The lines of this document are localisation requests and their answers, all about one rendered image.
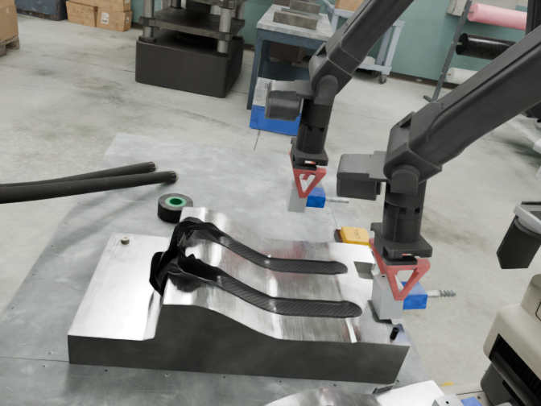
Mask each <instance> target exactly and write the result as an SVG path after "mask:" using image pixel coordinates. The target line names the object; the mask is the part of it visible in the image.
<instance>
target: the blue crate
mask: <svg viewBox="0 0 541 406"><path fill-rule="evenodd" d="M300 116H301V113H299V117H298V118H296V120H295V121H294V122H288V121H281V120H274V119H267V118H265V106H258V105H254V104H253V105H252V110H251V115H250V125H249V127H250V128H252V129H257V130H262V131H270V132H275V133H280V134H284V135H292V136H297V134H298V129H299V122H300Z"/></svg>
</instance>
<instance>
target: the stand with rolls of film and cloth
mask: <svg viewBox="0 0 541 406"><path fill-rule="evenodd" d="M471 4H472V1H470V0H467V1H466V3H465V7H464V9H463V12H462V15H461V17H460V21H459V23H458V26H457V29H456V32H455V35H454V37H453V40H452V44H451V47H450V48H449V51H448V55H447V58H446V61H445V62H444V67H443V69H442V72H441V74H440V78H439V80H438V83H437V86H436V90H435V92H434V94H433V97H432V99H431V98H430V97H429V96H426V95H423V98H424V99H425V100H426V101H428V102H434V101H436V100H437V99H438V97H439V94H440V90H441V88H442V85H443V83H444V78H445V77H446V78H447V81H448V82H452V83H458V84H462V83H463V82H464V81H466V80H467V79H469V78H470V77H471V76H472V75H474V74H475V73H477V71H472V70H467V69H461V68H450V69H449V70H448V67H449V65H450V63H451V60H452V57H453V54H454V52H455V49H456V54H457V55H460V56H470V57H475V58H480V59H485V60H494V59H495V58H497V57H498V56H500V55H501V54H502V53H503V52H505V51H506V50H507V49H509V48H510V47H512V46H513V45H514V44H516V43H517V42H514V41H509V40H504V39H496V38H491V37H486V36H482V35H473V34H468V33H463V34H461V32H462V29H463V26H464V24H465V20H466V18H467V15H468V18H469V21H473V22H478V23H486V24H490V25H495V26H499V27H508V28H513V29H517V30H522V31H525V30H526V23H527V13H526V12H521V11H517V10H510V9H505V8H501V7H496V6H488V5H484V4H480V3H474V4H473V5H472V6H471Z"/></svg>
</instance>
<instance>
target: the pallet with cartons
mask: <svg viewBox="0 0 541 406"><path fill-rule="evenodd" d="M18 34H19V28H18V20H17V11H16V5H14V0H0V58H1V57H3V56H5V55H6V53H5V51H6V48H8V49H14V50H18V49H20V45H19V36H18Z"/></svg>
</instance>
